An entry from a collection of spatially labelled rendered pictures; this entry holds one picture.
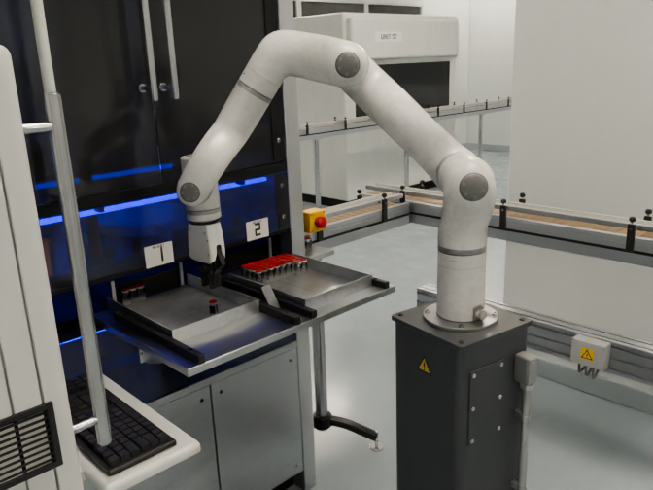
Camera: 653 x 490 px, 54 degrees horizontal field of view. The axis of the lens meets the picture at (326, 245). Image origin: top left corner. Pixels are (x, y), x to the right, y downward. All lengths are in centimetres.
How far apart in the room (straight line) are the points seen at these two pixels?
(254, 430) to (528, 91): 186
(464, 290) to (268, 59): 72
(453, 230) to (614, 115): 145
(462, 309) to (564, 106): 153
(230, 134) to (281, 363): 93
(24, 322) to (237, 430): 120
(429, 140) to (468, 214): 20
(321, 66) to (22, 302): 78
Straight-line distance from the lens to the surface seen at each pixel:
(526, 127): 306
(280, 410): 225
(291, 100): 202
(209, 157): 148
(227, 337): 157
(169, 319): 172
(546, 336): 253
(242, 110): 151
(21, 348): 109
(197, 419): 204
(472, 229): 156
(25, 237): 105
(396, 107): 150
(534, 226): 240
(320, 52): 146
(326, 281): 190
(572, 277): 309
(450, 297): 162
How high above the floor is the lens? 151
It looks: 16 degrees down
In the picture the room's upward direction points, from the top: 2 degrees counter-clockwise
